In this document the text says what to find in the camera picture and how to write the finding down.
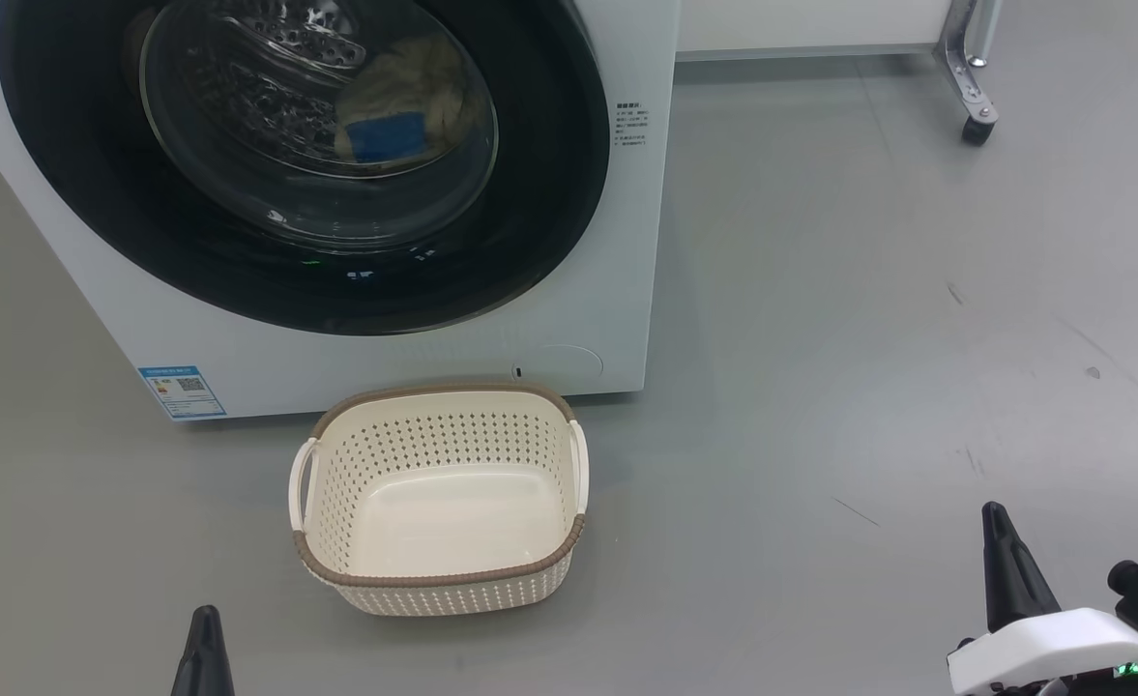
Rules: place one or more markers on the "blue energy label sticker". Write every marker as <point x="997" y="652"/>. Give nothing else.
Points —
<point x="182" y="391"/>

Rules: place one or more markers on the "cream cloud-print trousers blue patch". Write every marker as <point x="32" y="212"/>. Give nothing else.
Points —
<point x="385" y="138"/>

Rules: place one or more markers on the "steel washing machine drum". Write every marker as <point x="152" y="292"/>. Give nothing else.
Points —
<point x="269" y="97"/>

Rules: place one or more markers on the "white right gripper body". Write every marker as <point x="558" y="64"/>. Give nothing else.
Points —
<point x="1042" y="648"/>

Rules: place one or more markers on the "cream cloud-print top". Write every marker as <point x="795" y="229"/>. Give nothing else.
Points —
<point x="423" y="77"/>

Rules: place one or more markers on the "white partition panel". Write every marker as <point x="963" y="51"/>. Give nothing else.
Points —
<point x="801" y="24"/>

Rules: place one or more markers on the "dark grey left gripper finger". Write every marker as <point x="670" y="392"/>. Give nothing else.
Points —
<point x="203" y="672"/>

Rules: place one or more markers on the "grey metal caster leg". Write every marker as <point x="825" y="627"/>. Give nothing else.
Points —
<point x="970" y="87"/>

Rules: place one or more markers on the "white front-load washing machine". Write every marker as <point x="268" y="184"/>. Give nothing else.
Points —
<point x="530" y="290"/>

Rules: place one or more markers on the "round white filter flap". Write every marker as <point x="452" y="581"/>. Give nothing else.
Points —
<point x="573" y="365"/>

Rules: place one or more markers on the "printed text warning label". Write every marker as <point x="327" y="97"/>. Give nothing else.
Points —
<point x="631" y="126"/>

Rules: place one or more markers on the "black glass washing machine door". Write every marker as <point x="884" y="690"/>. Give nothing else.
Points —
<point x="549" y="193"/>

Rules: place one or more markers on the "cream perforated laundry basket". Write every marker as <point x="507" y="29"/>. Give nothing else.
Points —
<point x="452" y="522"/>

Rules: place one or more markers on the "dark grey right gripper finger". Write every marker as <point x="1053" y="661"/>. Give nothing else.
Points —
<point x="1013" y="590"/>

